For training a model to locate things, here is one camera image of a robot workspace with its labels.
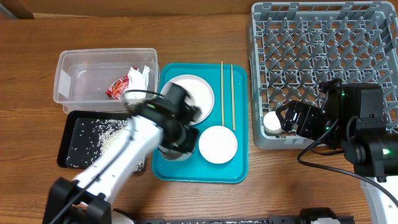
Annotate right wooden chopstick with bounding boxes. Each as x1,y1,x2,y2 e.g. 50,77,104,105
231,64,236,131

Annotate white round plate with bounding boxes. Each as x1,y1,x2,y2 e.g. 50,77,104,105
160,74,215,125

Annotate red snack wrapper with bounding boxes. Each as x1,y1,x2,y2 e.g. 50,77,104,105
105,75,129,100

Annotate wooden chopstick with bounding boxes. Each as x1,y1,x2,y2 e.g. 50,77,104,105
220,61,225,126
231,64,236,131

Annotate black plastic tray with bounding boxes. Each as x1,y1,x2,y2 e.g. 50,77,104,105
57,111,128,169

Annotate pink bowl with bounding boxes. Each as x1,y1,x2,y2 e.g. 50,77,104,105
198,126,238,164

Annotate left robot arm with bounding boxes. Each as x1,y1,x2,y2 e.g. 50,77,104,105
43,83,201,223

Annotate clear plastic waste bin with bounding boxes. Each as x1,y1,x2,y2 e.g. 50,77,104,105
53,48,160,113

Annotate grey bowl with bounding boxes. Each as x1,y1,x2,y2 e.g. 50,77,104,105
159,148,192,162

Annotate white tissue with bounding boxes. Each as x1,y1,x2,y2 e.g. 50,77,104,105
123,65,150,100

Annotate left wooden chopstick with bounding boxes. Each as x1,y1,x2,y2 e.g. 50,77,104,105
220,61,225,126

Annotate grey plastic dishwasher rack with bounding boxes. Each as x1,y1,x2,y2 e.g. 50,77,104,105
247,1,397,149

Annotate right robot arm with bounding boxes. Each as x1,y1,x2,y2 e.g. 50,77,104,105
275,78,397,223

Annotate teal serving tray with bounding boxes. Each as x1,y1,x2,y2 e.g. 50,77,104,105
152,63,249,184

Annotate white cup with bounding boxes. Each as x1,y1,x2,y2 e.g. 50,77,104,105
263,111,283,136

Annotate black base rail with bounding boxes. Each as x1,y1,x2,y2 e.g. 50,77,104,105
136,207,355,224

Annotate rice grains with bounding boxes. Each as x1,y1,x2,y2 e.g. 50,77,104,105
65,118,129,169

